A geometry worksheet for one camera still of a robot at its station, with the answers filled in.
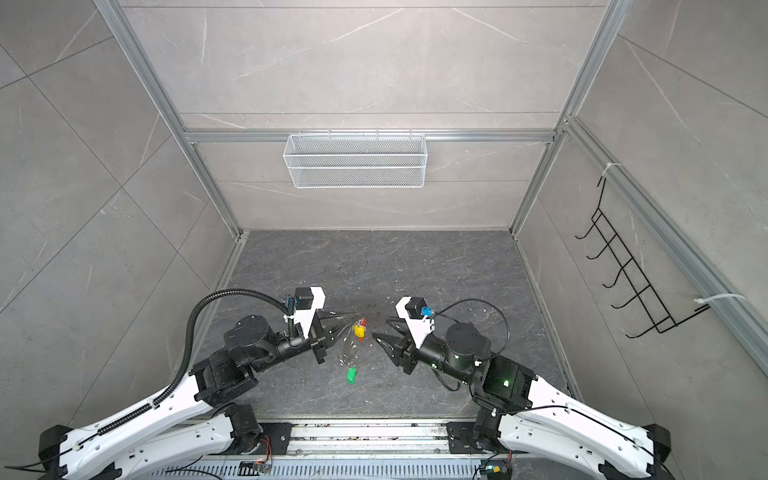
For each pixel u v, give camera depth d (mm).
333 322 554
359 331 612
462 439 735
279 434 732
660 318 590
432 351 526
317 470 699
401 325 615
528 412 450
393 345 534
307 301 497
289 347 520
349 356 600
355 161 1007
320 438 747
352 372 688
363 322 604
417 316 498
